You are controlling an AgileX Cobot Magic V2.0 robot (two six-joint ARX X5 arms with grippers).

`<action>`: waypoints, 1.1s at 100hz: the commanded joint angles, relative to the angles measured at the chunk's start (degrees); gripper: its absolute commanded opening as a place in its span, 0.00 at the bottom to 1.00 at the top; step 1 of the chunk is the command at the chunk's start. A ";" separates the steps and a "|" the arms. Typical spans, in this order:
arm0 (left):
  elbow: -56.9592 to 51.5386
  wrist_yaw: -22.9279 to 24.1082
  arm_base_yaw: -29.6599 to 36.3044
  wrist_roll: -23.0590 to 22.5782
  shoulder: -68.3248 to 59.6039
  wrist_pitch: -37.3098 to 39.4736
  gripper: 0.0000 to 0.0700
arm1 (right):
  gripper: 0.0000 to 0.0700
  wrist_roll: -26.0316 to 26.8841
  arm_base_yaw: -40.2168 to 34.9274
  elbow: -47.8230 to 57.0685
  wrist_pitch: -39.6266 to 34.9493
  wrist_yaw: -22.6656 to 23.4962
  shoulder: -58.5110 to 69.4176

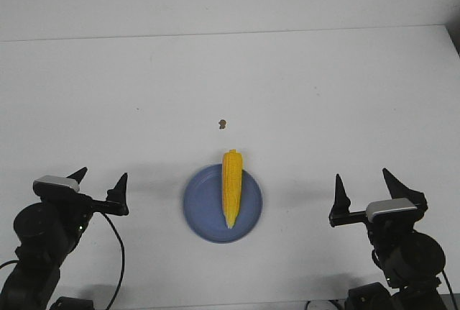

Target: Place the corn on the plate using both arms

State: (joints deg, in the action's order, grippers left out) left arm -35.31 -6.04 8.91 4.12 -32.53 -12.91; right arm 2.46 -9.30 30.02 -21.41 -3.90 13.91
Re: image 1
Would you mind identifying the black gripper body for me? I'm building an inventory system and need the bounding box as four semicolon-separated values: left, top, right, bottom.
329;206;428;237
40;193;129;216

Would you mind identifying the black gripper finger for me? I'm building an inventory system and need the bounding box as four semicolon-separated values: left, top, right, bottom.
67;167;88;183
330;174;351;215
106;173;128;209
382;168;428;206

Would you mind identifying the blue round plate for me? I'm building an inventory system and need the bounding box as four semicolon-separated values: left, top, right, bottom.
183;164;263;244

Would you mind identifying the yellow corn cob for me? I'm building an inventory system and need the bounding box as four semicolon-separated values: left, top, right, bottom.
221;150;243;229

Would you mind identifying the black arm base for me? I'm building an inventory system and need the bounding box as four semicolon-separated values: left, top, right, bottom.
50;296;94;310
344;283;395;310

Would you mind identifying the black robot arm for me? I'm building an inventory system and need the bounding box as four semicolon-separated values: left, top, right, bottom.
328;169;446;309
1;168;129;309

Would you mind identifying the small brown table mark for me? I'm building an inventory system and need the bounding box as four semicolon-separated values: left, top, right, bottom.
218;119;226;129

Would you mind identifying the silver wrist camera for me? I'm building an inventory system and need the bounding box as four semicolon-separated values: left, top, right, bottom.
365;198;418;223
32;175;80;196

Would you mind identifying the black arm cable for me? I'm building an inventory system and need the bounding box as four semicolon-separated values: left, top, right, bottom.
372;248;452;310
0;212;126;310

